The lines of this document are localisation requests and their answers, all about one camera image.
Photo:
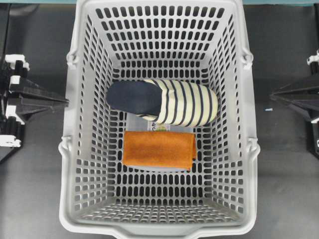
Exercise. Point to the clear plastic package with label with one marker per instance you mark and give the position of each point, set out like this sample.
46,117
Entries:
135,123

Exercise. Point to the grey plastic shopping basket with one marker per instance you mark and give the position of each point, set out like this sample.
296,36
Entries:
198,41

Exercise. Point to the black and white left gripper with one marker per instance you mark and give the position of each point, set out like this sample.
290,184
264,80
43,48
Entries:
12,126

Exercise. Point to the orange folded cloth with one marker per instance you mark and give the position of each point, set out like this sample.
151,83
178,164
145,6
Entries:
159,149

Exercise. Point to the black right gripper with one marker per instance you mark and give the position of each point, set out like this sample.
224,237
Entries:
303,98

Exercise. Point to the navy striped cream slipper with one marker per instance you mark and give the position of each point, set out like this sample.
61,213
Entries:
171,102

